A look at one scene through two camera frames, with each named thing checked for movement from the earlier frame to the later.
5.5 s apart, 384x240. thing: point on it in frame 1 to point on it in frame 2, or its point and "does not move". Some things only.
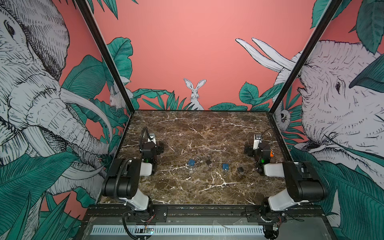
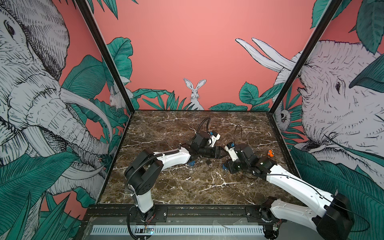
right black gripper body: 254,153 to 243,167
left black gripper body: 157,149 to 209,152
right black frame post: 334,6 does not move
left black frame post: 108,51 does not move
